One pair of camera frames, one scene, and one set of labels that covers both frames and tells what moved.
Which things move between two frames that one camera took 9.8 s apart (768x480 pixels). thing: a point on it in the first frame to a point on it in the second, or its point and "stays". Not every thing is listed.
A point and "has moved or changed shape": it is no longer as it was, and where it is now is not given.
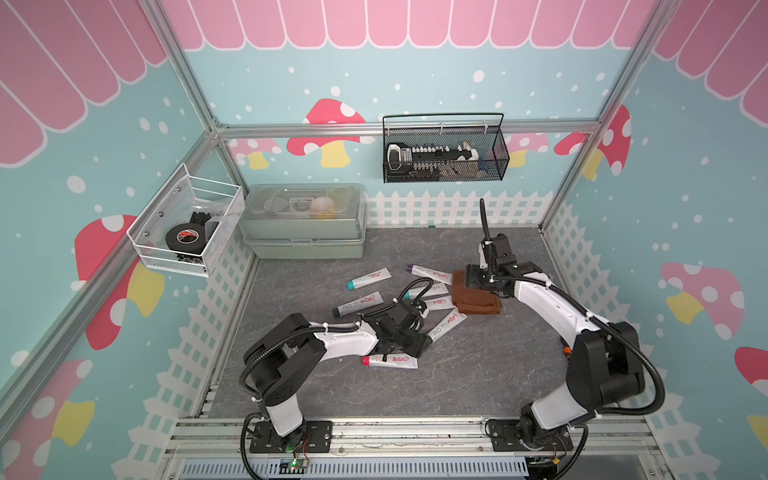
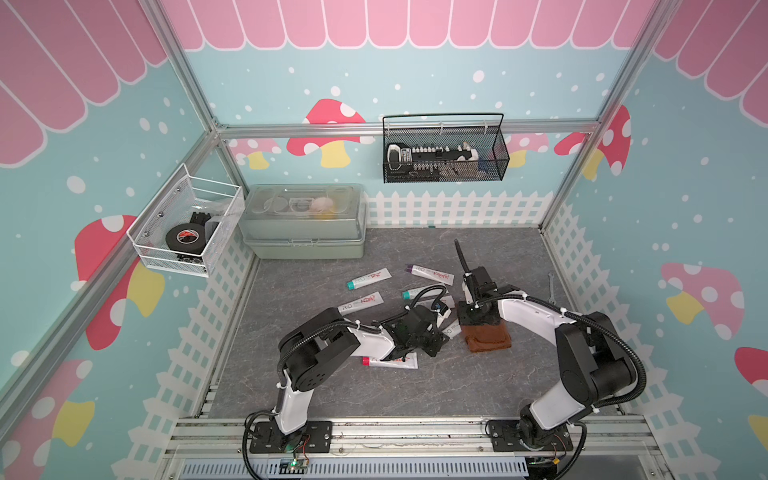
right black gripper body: (479, 278) to (468, 314)
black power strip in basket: (423, 163) stays
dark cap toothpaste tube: (445, 326) has moved or changed shape
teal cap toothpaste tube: (369, 279) stays
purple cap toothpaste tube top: (429, 273) stays
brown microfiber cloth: (473, 300) has moved or changed shape
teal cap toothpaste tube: (434, 290) stays
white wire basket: (188, 224) stays
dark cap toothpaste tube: (358, 305) stays
